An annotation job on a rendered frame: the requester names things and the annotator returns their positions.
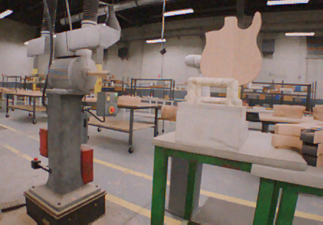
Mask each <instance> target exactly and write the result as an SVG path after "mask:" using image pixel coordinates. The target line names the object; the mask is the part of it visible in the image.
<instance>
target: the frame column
mask: <svg viewBox="0 0 323 225"><path fill-rule="evenodd" d="M46 95H47V98H48V167H49V168H51V173H48V181H47V183H46V184H45V186H47V187H48V188H50V189H51V190H54V191H55V192H57V193H58V194H59V195H63V194H66V193H68V192H70V191H72V190H75V189H78V188H81V187H82V186H85V185H84V183H83V180H82V178H81V106H82V99H83V97H84V95H77V94H50V93H46Z"/></svg>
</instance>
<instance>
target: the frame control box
mask: <svg viewBox="0 0 323 225"><path fill-rule="evenodd" d="M107 93H108V92H98V93H97V111H96V115H99V116H102V118H103V120H100V119H99V118H98V117H97V116H96V115H94V114H93V113H92V112H91V111H90V110H88V109H83V110H82V114H84V113H85V112H84V111H85V110H86V111H88V112H89V113H90V114H91V115H93V116H94V117H95V118H96V119H98V120H99V121H100V122H102V123H104V122H105V118H106V116H116V115H117V111H118V100H115V92H110V96H109V97H110V100H107V97H108V96H107ZM112 107H114V108H115V111H114V112H112V111H110V109H112Z"/></svg>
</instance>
